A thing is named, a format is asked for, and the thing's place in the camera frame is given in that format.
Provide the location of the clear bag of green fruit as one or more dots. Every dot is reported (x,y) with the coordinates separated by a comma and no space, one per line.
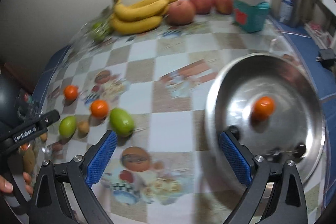
(99,29)

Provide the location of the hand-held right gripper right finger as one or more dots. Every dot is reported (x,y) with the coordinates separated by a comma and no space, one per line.
(233,158)

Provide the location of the small brown round fruit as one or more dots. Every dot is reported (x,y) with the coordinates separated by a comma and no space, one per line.
(43,137)
(84,126)

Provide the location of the stainless steel bowl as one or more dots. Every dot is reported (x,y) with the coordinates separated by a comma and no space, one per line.
(262,77)

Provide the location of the teal plastic container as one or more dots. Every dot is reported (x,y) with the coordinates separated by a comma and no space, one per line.
(252,19)

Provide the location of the clear clamshell box with fruit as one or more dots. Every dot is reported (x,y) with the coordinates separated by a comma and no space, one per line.
(29,158)

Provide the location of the yellow banana bunch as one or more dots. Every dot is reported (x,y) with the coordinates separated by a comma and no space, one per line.
(136,24)

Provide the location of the clear plastic container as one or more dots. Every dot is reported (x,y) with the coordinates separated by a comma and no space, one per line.
(27,100)

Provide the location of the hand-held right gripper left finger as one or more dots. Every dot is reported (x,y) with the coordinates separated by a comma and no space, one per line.
(102,158)

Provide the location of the black power adapter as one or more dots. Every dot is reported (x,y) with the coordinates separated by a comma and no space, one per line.
(326,56)

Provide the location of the red apple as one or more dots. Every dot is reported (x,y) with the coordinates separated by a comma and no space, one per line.
(200,2)
(223,1)
(181,12)

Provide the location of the orange tangerine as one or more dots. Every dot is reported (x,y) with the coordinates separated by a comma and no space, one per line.
(71,92)
(99,108)
(263,107)

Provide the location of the red and white plastic bag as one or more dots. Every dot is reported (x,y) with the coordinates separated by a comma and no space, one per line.
(319,32)

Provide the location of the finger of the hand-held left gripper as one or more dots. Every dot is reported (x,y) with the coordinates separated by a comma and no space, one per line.
(51,116)

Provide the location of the dark glossy furniture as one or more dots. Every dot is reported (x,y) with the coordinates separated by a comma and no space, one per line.
(10,100)

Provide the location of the person's left hand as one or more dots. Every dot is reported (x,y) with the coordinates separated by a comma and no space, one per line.
(6,186)

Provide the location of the green oval fruit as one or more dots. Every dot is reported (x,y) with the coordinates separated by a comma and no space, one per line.
(67,126)
(121,121)

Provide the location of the checkered patterned tablecloth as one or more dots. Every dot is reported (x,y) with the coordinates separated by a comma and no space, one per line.
(170,121)

